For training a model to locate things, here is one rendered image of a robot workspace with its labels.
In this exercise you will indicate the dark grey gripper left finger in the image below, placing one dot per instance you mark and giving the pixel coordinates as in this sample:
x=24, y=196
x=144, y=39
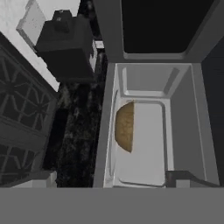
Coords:
x=43, y=183

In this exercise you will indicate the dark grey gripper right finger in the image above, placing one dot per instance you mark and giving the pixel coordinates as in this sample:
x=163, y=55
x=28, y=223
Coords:
x=183, y=183

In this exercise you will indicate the dark lattice cupboard door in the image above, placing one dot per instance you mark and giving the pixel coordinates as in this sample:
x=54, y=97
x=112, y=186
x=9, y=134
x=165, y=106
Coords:
x=23, y=96
x=14, y=163

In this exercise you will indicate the grey microwave with white interior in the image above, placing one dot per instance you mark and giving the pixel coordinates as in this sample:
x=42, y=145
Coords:
x=186, y=122

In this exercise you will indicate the grey microwave door, black window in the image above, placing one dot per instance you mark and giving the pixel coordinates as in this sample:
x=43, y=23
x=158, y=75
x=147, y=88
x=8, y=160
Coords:
x=110, y=32

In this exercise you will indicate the brown round object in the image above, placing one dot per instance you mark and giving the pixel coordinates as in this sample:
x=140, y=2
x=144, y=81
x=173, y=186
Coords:
x=125, y=128

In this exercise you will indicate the black small appliance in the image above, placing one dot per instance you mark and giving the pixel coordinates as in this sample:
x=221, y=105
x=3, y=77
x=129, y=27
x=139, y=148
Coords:
x=65, y=49

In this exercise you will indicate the pale grey flat board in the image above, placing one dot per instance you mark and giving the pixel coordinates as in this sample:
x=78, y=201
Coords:
x=33, y=22

